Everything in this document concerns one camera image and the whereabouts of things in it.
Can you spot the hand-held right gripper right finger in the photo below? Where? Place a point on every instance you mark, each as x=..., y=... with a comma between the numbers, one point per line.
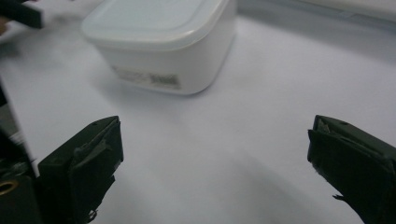
x=358, y=165

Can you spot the white plastic container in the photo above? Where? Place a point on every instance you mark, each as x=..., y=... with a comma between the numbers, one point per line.
x=174, y=67

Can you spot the translucent white container lid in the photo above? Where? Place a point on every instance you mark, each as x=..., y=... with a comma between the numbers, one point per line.
x=155, y=23

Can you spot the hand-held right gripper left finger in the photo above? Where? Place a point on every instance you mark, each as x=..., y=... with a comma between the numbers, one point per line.
x=84, y=168

